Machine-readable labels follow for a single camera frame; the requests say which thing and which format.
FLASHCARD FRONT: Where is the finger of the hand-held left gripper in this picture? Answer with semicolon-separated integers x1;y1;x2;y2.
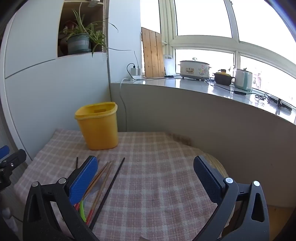
0;146;10;161
0;149;26;189

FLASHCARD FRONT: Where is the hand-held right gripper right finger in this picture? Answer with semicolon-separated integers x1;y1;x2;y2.
193;155;270;241

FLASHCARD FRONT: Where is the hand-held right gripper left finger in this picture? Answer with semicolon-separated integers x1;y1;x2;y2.
23;156;100;241

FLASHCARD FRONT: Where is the green plastic spoon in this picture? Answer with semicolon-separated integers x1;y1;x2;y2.
79;200;88;223

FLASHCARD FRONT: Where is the yellow plastic container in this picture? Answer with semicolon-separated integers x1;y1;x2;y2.
74;102;119;151

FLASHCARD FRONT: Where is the pink plaid cloth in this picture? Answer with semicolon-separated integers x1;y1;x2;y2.
14;128;228;241

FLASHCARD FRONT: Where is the brown pot with yellow lid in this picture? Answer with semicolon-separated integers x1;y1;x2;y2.
213;69;234;86

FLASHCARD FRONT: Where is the black handheld device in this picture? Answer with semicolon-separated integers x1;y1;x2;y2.
264;94;294;110

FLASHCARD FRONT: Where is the mint electric kettle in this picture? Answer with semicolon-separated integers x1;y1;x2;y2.
234;68;253;91

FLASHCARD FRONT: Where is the white floral slow cooker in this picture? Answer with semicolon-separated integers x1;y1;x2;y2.
179;57;212;81

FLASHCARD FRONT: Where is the white cutting board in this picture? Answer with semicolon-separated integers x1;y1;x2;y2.
164;54;176;76

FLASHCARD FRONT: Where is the spider plant in grey pot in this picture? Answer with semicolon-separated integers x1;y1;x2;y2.
59;2;118;58

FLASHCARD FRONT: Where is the wooden plank board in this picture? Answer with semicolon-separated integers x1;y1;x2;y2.
141;27;165;78

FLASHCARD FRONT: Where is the black appliance cable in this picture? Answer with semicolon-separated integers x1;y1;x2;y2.
203;79;247;95

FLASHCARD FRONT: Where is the white power cable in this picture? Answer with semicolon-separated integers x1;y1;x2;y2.
120;77;130;132

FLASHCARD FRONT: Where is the tangled black cable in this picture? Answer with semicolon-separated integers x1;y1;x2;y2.
254;94;269;107

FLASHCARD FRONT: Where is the black charger cable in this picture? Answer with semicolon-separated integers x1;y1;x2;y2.
126;63;137;77

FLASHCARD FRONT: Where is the white window frame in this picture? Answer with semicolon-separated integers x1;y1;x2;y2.
158;0;296;93

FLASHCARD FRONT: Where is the white bead cord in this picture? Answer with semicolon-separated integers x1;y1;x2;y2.
103;0;109;52

